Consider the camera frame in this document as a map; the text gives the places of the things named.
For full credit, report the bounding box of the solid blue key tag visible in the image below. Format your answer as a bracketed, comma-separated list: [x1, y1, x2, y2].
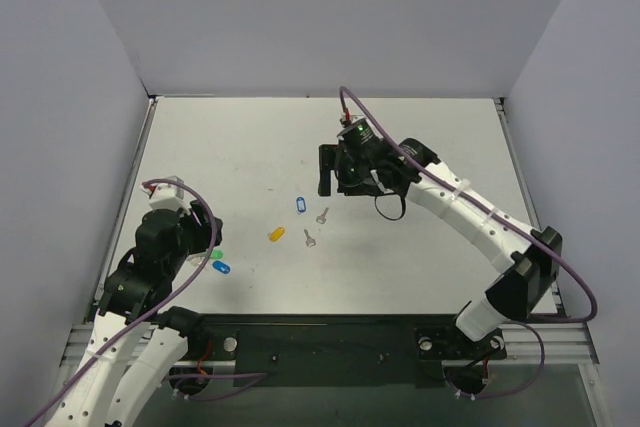
[212, 260, 231, 274]

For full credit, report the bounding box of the yellow key tag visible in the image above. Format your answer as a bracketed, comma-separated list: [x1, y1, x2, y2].
[268, 227, 286, 242]

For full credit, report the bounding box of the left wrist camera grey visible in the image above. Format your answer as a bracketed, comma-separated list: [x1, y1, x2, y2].
[139, 176, 189, 212]

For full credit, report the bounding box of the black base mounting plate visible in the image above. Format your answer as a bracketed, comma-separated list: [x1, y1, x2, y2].
[175, 314, 506, 387]

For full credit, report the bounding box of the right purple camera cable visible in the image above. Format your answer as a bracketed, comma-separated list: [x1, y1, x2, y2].
[338, 85, 599, 323]

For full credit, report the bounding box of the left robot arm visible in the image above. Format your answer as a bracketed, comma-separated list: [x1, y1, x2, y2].
[48, 198, 222, 426]

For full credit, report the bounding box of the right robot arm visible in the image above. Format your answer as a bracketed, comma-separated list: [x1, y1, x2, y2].
[318, 119, 563, 356]

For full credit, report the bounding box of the small silver key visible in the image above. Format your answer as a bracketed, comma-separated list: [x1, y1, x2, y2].
[316, 207, 329, 225]

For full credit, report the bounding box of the blue outlined key tag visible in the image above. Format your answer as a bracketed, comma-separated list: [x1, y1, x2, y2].
[295, 196, 307, 214]

